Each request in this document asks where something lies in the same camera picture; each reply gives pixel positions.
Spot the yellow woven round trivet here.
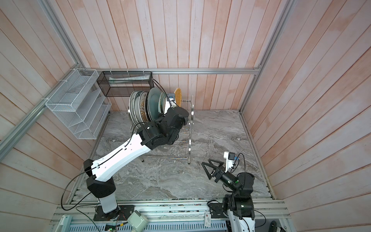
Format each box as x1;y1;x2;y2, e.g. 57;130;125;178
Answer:
174;88;182;107

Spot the small orange sunburst plate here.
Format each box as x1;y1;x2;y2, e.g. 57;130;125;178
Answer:
162;96;172;114

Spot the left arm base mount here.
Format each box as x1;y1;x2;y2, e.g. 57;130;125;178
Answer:
93;205;134;221

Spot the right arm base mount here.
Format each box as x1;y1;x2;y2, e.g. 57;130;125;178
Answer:
207;201;229;219

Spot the grey green plain plate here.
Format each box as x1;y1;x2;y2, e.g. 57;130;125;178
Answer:
147;88;162;121

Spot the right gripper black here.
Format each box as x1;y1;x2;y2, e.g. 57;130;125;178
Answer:
203;159;239;195

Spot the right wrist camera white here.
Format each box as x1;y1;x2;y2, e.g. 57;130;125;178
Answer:
223;151;239;173

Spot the white wire mesh shelf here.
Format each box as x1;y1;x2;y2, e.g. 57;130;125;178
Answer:
46;69;112;140

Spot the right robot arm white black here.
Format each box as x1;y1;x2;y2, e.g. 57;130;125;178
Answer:
202;159;255;232

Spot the white plate green text rim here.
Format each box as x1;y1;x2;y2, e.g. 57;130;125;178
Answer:
134;91;143;124

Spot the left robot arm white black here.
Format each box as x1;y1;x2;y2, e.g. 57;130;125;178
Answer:
84;106;189;214

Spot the white plate cloud line pattern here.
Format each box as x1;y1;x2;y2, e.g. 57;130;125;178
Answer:
128;91;137;124

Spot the stainless steel dish rack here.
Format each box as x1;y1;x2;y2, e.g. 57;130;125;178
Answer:
130;96;195;164

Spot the black mesh wall basket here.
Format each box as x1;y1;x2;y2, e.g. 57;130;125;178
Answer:
97;71;154;97

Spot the white green box device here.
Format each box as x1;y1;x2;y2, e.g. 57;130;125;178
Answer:
128;210;149;232

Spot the large orange sunburst plate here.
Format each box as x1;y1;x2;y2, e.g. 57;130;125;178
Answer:
139;91;148;122

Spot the light green lotus plate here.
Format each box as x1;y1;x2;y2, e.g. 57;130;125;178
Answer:
158;92;166;114

